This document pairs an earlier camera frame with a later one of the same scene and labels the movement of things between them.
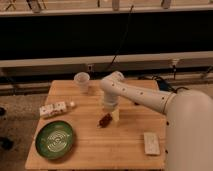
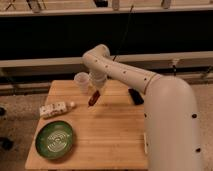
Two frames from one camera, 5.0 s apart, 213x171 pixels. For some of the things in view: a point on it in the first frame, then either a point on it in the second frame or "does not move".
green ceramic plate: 53,139 does not move
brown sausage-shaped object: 105,120 to 94,98
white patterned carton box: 51,109 does not move
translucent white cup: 83,81 does not move
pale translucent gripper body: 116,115 to 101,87
